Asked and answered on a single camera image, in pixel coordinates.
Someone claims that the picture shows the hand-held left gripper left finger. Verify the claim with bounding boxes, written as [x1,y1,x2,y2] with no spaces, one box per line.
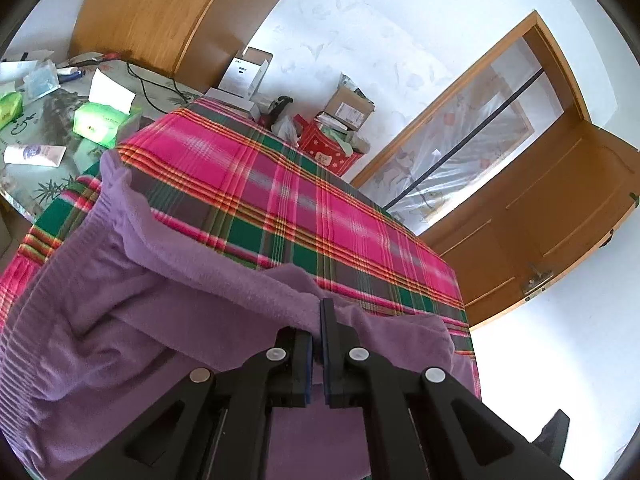
[67,327,315,480]

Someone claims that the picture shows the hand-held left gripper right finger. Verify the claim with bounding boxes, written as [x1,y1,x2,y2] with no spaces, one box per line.
[320,298,573,480]

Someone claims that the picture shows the purple fleece blanket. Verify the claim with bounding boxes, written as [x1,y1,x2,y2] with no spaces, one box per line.
[0,150,476,480]

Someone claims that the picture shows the pink plaid bed sheet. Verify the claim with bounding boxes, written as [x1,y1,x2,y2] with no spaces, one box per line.
[0,97,481,396]

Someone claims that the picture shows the red gift box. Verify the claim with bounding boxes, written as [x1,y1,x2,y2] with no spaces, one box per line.
[299,115,363,177]

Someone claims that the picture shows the clear printed plastic door curtain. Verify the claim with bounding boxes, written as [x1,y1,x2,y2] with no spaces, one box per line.
[360,37,556,236]

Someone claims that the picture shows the wooden door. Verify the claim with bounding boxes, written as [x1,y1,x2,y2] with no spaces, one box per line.
[420,110,640,331]

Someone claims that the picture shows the brown cardboard box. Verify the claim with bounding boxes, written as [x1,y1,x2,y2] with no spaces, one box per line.
[320,80,376,131]

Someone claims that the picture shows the black curtain strip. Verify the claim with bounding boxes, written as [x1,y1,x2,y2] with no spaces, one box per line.
[385,67,546,208]

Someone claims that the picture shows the open white box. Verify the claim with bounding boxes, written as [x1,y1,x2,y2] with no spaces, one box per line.
[219,46,275,103]

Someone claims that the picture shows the green tissue pack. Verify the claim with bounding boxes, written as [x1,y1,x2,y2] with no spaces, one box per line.
[72,70,143,150]

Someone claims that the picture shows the white cream tube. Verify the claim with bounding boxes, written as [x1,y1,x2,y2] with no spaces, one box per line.
[4,144,67,167]

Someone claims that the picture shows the bamboo print side table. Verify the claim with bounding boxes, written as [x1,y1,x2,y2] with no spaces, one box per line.
[0,52,206,223]

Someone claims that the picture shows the wooden wardrobe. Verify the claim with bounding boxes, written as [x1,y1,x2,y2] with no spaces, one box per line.
[70,0,311,98]

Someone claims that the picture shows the blue face mask pack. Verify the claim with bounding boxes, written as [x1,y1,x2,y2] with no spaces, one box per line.
[22,60,63,98]

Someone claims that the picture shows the small green wipes packet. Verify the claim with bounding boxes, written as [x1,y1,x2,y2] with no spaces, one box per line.
[0,91,25,131]

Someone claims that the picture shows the metal door handle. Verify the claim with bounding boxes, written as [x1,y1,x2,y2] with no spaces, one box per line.
[520,262,556,301]

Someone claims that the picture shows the black handled tool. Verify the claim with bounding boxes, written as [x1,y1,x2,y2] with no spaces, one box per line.
[260,95,296,128]

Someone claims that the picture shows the wooden door frame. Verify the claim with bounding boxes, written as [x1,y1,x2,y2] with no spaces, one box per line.
[350,10,593,236]

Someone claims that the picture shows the black table cable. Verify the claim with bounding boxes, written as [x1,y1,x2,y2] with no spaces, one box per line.
[125,60,193,113]

